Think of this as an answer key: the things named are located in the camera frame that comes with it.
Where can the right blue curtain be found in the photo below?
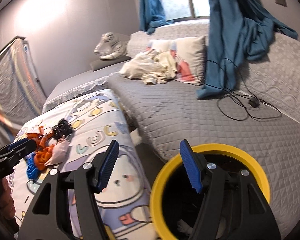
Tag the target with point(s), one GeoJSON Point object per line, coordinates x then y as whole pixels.
{"type": "Point", "coordinates": [239, 30]}

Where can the baby print pillow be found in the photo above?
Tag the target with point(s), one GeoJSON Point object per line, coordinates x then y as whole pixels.
{"type": "Point", "coordinates": [189, 56]}

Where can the blue plastic bag bundle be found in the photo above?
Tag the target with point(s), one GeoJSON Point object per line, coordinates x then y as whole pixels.
{"type": "Point", "coordinates": [31, 171]}

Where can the blue curtain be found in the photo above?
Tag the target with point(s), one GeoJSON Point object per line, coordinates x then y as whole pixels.
{"type": "Point", "coordinates": [151, 16]}
{"type": "Point", "coordinates": [239, 30]}

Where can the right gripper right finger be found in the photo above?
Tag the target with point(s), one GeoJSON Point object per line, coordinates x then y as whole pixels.
{"type": "Point", "coordinates": [236, 199]}

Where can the black plastic bag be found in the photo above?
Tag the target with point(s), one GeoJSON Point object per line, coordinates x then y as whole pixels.
{"type": "Point", "coordinates": [62, 129]}

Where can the orange snack wrapper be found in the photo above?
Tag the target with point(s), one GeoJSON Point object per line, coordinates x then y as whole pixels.
{"type": "Point", "coordinates": [42, 137]}

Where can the yellow rimmed trash bin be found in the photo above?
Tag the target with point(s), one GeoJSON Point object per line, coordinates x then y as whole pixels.
{"type": "Point", "coordinates": [163, 196]}

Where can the orange plastic bag bundle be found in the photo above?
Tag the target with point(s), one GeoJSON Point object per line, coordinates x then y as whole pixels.
{"type": "Point", "coordinates": [42, 156]}

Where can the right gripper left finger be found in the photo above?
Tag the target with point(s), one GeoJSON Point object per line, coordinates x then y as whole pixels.
{"type": "Point", "coordinates": [48, 215]}

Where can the cartoon astronaut bed quilt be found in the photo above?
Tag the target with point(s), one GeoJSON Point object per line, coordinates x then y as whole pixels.
{"type": "Point", "coordinates": [97, 119]}

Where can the grey bed sheet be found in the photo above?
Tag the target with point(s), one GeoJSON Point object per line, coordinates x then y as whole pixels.
{"type": "Point", "coordinates": [80, 85]}

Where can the left blue curtain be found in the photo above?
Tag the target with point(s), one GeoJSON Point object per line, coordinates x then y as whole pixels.
{"type": "Point", "coordinates": [151, 16]}

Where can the person left hand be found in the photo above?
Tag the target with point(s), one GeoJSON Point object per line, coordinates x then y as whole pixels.
{"type": "Point", "coordinates": [7, 208]}

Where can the cream crumpled clothes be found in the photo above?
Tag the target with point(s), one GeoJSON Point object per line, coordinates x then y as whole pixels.
{"type": "Point", "coordinates": [151, 67]}

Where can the white tiger plush toy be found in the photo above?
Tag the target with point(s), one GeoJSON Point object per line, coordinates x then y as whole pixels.
{"type": "Point", "coordinates": [111, 46]}

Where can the grey quilted bedspread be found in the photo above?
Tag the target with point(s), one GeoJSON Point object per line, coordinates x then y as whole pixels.
{"type": "Point", "coordinates": [167, 113]}

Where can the grey flat pillow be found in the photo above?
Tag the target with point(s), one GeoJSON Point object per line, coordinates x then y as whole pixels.
{"type": "Point", "coordinates": [99, 63]}

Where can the pink cloth pouch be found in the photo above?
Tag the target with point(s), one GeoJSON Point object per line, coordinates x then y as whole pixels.
{"type": "Point", "coordinates": [59, 152]}

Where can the wall power socket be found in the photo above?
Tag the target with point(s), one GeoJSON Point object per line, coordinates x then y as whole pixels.
{"type": "Point", "coordinates": [281, 2]}

